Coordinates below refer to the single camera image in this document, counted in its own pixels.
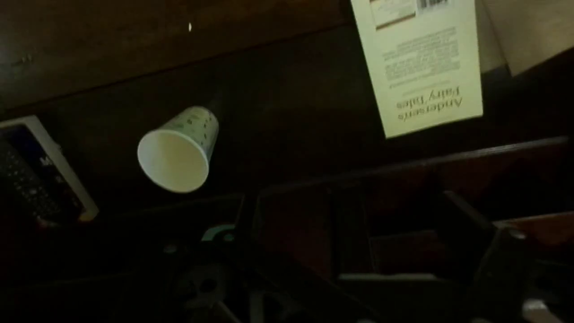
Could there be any cream fairy tales book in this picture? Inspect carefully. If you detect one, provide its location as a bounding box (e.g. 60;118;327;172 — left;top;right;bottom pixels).
349;0;487;140

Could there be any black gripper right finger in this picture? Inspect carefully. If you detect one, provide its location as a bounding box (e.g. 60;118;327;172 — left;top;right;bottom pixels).
440;188;531;289

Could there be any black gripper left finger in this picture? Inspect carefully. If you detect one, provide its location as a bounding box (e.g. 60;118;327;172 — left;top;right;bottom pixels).
232;190;266;242

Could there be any dark wooden secretary desk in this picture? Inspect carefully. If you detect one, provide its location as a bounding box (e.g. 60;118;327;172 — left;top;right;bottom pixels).
0;0;574;323

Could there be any beige paper notebook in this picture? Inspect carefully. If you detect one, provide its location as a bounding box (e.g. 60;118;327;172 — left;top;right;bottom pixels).
483;0;574;77

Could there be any white patterned paper cup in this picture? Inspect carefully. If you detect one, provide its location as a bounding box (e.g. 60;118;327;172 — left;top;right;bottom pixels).
135;104;221;196

